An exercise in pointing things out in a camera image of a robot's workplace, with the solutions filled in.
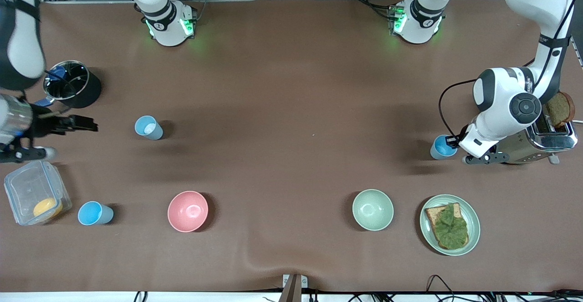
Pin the dark brown toast slice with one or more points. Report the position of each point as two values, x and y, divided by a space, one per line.
561 110

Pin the yellow round fruit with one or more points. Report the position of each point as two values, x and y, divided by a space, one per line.
47 208

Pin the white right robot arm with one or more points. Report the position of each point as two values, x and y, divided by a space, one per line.
20 33

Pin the glass lid with blue knob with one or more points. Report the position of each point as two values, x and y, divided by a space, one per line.
68 81

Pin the clear plastic food container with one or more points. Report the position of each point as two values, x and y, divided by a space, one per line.
27 188

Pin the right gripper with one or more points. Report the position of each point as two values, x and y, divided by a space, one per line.
45 125

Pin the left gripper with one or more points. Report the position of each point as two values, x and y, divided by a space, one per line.
457 140

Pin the green lettuce leaf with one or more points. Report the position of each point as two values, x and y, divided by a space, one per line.
451 227

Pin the pale green plate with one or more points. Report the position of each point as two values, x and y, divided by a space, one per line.
473 215

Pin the pale green bowl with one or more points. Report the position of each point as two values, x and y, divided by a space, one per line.
372 210

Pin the brown table cover mat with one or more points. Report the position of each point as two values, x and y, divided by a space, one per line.
291 170

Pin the metal table clamp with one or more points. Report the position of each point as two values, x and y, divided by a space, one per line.
294 286

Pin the brown toast slice under lettuce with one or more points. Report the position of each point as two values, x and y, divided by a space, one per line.
432 213

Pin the cream and chrome toaster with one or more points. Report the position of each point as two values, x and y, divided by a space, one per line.
546 142

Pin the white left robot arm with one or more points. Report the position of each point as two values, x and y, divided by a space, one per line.
501 97

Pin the pink bowl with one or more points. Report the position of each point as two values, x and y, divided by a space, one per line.
187 211

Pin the light blue plastic cup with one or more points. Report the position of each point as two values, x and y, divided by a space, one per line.
438 149
93 213
148 127

